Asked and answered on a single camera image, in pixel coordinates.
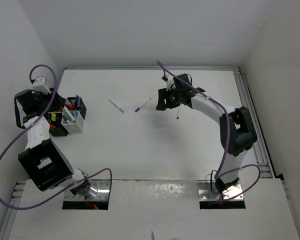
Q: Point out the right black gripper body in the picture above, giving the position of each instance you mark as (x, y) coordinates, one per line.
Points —
(173, 97)

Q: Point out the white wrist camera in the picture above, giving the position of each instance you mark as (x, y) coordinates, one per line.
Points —
(170, 83)
(40, 85)

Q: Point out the red gel pen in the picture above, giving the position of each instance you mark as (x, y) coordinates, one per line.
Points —
(69, 105)

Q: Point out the black and white pen organizer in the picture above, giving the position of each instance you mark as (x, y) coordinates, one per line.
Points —
(68, 120)

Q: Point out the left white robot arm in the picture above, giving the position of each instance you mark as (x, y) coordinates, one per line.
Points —
(40, 115)

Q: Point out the yellow cap black highlighter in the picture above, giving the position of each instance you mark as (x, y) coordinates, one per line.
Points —
(53, 117)

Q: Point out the metal base plate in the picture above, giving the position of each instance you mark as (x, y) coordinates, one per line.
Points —
(96, 190)
(208, 192)

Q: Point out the teal cap white marker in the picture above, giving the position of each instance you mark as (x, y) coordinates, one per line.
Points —
(68, 114)

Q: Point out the mint cap white marker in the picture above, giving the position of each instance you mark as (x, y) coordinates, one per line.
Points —
(116, 106)

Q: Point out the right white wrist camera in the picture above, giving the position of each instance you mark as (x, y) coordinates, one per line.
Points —
(170, 83)

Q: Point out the purple cap black highlighter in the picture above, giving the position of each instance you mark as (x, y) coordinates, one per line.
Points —
(59, 118)

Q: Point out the dark red cap marker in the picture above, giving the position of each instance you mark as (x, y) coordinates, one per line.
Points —
(178, 112)

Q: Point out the light blue cap marker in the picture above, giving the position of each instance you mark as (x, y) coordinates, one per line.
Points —
(75, 115)

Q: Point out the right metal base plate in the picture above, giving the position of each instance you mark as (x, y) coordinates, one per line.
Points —
(208, 192)

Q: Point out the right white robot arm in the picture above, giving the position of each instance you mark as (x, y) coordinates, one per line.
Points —
(236, 128)

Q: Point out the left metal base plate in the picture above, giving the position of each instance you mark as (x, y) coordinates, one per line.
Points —
(96, 190)

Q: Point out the blue clear pen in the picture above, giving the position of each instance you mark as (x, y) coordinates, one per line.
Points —
(76, 101)

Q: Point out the purple cap white marker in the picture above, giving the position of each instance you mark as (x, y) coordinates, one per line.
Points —
(143, 105)

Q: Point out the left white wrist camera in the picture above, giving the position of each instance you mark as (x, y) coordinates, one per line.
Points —
(40, 85)

